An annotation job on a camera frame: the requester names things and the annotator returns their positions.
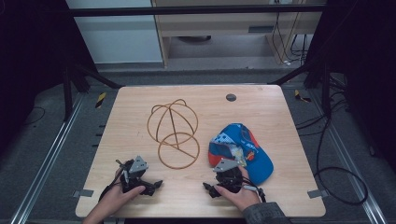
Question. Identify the black horizontal frame bar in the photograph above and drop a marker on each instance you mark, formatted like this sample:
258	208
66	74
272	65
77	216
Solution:
193	10

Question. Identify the dark curtain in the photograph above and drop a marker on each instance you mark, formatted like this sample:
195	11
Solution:
367	62
31	62

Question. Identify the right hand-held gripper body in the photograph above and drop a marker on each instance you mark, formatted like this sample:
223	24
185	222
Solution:
229	178

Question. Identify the white cabinet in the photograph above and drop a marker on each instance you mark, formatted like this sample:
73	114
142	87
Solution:
115	37

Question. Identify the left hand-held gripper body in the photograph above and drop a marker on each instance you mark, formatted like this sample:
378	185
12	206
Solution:
134	174

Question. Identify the yellow black hazard tape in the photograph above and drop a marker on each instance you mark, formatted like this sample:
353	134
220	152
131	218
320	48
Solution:
300	96
100	100

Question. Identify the blue baseball cap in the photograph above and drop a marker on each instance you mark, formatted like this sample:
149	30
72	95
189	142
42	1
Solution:
249	149

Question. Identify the light wooden desk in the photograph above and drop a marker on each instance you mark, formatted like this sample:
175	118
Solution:
218	23

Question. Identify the grey table bracket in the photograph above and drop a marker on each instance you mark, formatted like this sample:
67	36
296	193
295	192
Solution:
83	193
317	193

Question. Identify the aluminium floor rail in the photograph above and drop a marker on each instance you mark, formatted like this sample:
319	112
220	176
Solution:
46	161
351	168

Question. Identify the black metal stand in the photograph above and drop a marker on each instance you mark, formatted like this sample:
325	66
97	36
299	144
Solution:
325	90
67	93

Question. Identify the person's left hand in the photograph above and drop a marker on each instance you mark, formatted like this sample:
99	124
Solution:
115	199

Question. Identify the person's right hand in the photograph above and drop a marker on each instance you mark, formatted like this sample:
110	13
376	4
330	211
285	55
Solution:
241	197

